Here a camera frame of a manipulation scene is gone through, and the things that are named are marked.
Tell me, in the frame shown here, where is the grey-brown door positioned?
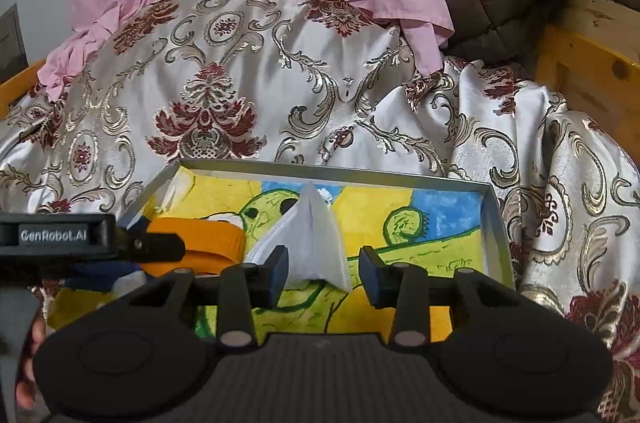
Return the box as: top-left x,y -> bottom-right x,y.
0,3 -> 28,81

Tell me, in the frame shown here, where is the white floral brocade blanket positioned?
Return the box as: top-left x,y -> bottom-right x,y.
0,0 -> 640,423

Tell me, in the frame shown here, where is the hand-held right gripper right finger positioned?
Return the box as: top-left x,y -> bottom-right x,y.
360,246 -> 523,351

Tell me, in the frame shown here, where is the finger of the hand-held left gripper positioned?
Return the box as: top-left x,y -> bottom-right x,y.
114,227 -> 187,265

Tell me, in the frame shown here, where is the person's left hand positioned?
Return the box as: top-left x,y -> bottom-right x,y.
16,309 -> 47,409

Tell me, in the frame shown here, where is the orange band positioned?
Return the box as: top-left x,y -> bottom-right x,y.
145,218 -> 247,279

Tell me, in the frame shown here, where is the grey tray with painted bottom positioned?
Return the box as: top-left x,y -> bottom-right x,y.
50,159 -> 516,344

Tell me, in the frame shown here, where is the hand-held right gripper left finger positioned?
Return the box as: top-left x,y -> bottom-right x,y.
116,245 -> 290,351

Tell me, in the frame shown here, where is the navy and white sock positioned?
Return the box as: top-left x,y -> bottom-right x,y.
65,263 -> 148,299

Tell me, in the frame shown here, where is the wooden bed frame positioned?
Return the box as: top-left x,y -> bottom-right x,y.
0,0 -> 640,134

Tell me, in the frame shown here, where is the white face mask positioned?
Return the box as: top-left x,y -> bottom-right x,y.
245,183 -> 353,294

